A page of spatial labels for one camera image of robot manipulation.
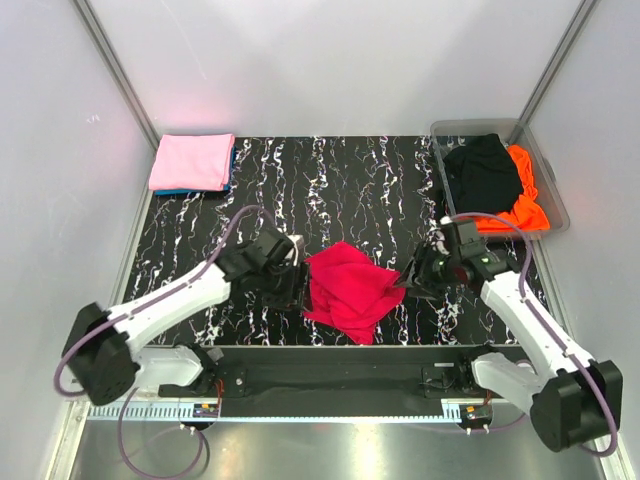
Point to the blue folded t-shirt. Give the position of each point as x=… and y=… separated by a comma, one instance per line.
x=165, y=191

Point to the red t-shirt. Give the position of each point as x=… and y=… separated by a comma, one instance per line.
x=350, y=293

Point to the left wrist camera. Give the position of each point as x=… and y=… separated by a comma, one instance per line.
x=293, y=257

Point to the clear plastic bin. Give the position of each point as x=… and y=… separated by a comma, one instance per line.
x=450, y=134

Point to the right aluminium frame post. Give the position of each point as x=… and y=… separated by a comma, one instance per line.
x=570, y=36

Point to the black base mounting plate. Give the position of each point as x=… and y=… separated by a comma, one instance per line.
x=324, y=382

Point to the aluminium front rail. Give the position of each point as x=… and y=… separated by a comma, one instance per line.
x=150, y=406

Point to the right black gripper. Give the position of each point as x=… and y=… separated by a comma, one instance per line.
x=426, y=288

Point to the black t-shirt in bin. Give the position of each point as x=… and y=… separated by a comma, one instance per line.
x=482, y=176

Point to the orange t-shirt in bin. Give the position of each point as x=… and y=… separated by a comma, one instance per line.
x=526, y=213

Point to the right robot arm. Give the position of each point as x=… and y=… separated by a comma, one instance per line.
x=570, y=398

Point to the aluminium frame post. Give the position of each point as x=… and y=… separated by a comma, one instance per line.
x=100, y=39
x=570, y=36

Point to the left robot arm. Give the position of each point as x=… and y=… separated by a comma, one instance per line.
x=109, y=352

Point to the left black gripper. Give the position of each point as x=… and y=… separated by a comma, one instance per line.
x=295, y=296

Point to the left aluminium frame post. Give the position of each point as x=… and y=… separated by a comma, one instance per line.
x=100, y=39

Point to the pink folded t-shirt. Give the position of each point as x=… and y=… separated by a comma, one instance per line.
x=193, y=163

